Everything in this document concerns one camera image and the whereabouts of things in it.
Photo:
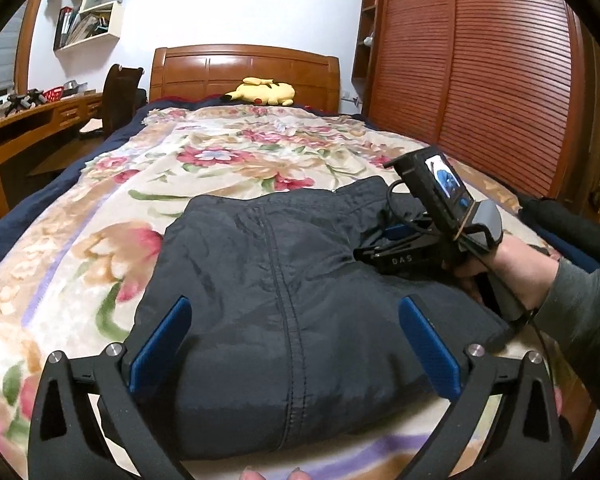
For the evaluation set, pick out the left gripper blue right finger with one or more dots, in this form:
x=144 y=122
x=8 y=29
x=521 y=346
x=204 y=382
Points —
x=439 y=363

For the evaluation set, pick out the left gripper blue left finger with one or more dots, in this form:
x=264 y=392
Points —
x=153 y=346

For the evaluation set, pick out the black jacket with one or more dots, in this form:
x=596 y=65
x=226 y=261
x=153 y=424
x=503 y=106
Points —
x=293 y=340

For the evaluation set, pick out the grey right sleeve forearm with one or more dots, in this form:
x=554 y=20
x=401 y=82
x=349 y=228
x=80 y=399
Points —
x=570 y=315

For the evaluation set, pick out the black clothing pile on bedside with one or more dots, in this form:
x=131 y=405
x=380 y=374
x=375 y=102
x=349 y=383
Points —
x=575 y=238

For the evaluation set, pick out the person's right hand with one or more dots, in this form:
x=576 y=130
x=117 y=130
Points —
x=528 y=273

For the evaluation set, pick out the person's left hand fingertips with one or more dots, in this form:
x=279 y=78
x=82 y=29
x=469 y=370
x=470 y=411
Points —
x=297 y=473

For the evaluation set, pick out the floral bed blanket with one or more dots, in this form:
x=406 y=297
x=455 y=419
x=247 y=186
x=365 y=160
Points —
x=74 y=278

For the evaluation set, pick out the navy blue bed sheet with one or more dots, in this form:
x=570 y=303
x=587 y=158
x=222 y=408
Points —
x=17 y=221

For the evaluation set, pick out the red-brown louvered wardrobe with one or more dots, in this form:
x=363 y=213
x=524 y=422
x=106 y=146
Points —
x=498 y=84

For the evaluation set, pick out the yellow Pikachu plush toy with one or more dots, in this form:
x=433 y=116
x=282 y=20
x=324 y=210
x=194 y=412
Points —
x=262 y=92

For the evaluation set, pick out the dark wooden chair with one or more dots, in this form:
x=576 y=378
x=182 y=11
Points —
x=120 y=100

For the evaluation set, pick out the long wooden desk cabinet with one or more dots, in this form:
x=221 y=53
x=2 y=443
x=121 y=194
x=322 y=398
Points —
x=27 y=137

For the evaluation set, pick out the wooden bed headboard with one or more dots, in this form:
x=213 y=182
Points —
x=193 y=73

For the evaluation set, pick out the red plastic basket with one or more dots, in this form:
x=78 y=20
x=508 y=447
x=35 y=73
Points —
x=54 y=94

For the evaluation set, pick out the black tripod on desk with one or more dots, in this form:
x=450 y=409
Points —
x=17 y=102

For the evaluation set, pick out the grey window blind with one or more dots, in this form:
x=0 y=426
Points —
x=9 y=37

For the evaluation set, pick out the camera with screen on gripper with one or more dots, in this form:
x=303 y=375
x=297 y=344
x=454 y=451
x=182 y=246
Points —
x=430 y=177

